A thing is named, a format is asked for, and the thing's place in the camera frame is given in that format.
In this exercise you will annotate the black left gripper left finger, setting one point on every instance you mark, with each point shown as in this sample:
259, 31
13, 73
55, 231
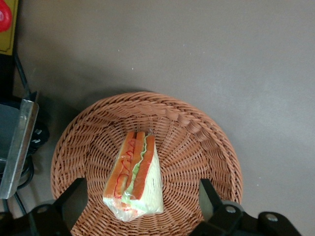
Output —
73, 201

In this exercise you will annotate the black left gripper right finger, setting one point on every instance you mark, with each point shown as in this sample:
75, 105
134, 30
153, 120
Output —
209, 201

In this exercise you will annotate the plastic triangle sandwich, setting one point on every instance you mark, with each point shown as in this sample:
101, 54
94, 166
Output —
145, 172

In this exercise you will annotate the round brown wicker basket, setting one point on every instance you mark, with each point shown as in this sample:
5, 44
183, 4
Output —
192, 152

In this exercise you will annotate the black yellow sealing machine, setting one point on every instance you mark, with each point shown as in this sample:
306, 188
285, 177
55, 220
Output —
7, 64

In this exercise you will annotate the red round emergency button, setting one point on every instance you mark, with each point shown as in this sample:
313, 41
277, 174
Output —
5, 17

